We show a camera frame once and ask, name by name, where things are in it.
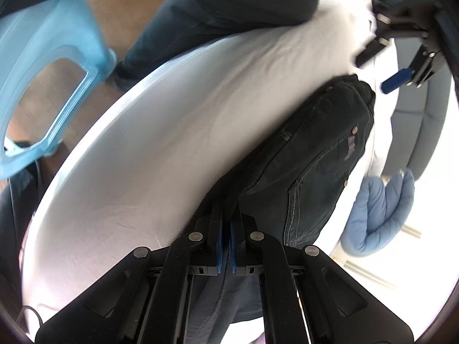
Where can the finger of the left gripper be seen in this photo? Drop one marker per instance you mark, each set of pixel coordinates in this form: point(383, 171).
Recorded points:
point(371, 50)
point(403, 76)

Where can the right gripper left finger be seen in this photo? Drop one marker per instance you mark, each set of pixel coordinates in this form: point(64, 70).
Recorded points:
point(206, 258)

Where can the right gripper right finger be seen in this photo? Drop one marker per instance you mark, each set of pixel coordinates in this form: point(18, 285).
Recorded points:
point(245, 243)

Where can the black denim pants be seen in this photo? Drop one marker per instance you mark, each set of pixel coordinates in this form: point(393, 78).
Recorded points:
point(290, 184)

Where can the dark grey bed headboard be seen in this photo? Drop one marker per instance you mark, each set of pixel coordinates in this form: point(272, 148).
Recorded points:
point(417, 123)

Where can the white bed sheet mattress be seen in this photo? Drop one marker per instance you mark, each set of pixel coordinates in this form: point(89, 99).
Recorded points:
point(143, 168)

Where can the blue rolled duvet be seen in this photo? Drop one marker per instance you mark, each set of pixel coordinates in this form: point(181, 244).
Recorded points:
point(378, 213)

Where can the light blue plastic stool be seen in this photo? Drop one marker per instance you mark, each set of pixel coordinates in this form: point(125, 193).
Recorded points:
point(57, 49)

